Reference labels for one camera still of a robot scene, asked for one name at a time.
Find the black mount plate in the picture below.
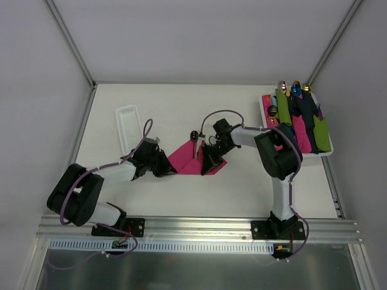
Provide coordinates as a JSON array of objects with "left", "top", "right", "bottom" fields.
[
  {"left": 91, "top": 216, "right": 145, "bottom": 237},
  {"left": 250, "top": 218, "right": 306, "bottom": 240}
]

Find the magenta napkin roll middle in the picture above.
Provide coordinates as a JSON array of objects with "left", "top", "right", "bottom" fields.
[{"left": 292, "top": 115, "right": 312, "bottom": 153}]

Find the black spoon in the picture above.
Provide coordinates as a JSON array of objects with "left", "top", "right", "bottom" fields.
[
  {"left": 267, "top": 105, "right": 278, "bottom": 117},
  {"left": 190, "top": 130, "right": 199, "bottom": 159}
]

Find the black napkin roll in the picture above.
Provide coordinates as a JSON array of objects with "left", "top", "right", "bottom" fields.
[{"left": 295, "top": 90, "right": 319, "bottom": 154}]

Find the left black mount plate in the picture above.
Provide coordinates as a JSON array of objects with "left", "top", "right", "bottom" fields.
[{"left": 91, "top": 216, "right": 145, "bottom": 237}]

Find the blue napkin roll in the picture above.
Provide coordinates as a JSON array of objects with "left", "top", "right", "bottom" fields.
[{"left": 285, "top": 125, "right": 297, "bottom": 143}]

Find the magenta paper napkin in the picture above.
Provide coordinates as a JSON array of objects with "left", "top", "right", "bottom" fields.
[{"left": 167, "top": 140, "right": 228, "bottom": 176}]

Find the silver spoon in roll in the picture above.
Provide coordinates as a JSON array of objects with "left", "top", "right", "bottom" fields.
[{"left": 276, "top": 80, "right": 287, "bottom": 93}]

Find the green napkin roll right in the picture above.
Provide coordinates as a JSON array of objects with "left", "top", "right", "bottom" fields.
[{"left": 313, "top": 116, "right": 331, "bottom": 152}]

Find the gold spoon in roll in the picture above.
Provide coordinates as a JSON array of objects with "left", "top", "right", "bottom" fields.
[{"left": 302, "top": 83, "right": 311, "bottom": 93}]

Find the black spoon in roll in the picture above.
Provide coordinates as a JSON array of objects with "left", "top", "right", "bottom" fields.
[{"left": 267, "top": 105, "right": 278, "bottom": 117}]

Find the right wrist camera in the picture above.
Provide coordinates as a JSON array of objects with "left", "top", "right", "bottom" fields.
[{"left": 198, "top": 132, "right": 206, "bottom": 144}]

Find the white perforated cutlery basket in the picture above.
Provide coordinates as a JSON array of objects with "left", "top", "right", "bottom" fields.
[{"left": 115, "top": 105, "right": 143, "bottom": 155}]

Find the white slotted cable duct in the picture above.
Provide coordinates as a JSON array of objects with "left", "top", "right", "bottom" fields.
[{"left": 49, "top": 239, "right": 274, "bottom": 255}]

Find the blue spoon in roll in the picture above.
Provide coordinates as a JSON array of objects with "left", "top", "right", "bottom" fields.
[{"left": 290, "top": 80, "right": 301, "bottom": 97}]

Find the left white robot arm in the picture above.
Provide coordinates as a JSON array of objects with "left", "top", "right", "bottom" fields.
[{"left": 47, "top": 138, "right": 177, "bottom": 236}]

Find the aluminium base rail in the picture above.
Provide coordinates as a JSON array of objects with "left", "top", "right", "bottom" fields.
[{"left": 36, "top": 214, "right": 364, "bottom": 244}]

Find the magenta napkin roll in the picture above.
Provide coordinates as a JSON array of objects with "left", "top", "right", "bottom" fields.
[
  {"left": 261, "top": 94, "right": 279, "bottom": 127},
  {"left": 292, "top": 115, "right": 312, "bottom": 153}
]

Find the magenta napkin roll left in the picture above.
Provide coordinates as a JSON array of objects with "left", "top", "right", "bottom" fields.
[{"left": 261, "top": 94, "right": 279, "bottom": 127}]

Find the white tray of rolls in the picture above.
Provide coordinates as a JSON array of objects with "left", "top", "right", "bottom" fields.
[{"left": 259, "top": 88, "right": 334, "bottom": 157}]

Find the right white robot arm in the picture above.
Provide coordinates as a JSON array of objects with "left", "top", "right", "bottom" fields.
[{"left": 201, "top": 118, "right": 303, "bottom": 239}]

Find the right black mount plate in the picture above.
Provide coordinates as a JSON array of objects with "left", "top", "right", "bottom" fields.
[{"left": 250, "top": 218, "right": 306, "bottom": 240}]

